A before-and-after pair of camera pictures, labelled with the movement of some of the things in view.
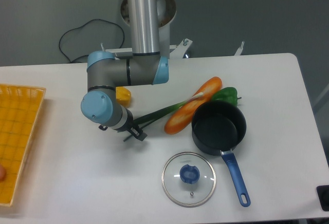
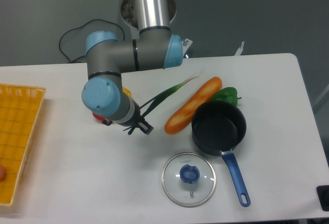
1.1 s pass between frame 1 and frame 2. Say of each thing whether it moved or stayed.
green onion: moved
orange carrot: stayed
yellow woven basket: stayed
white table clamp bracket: stayed
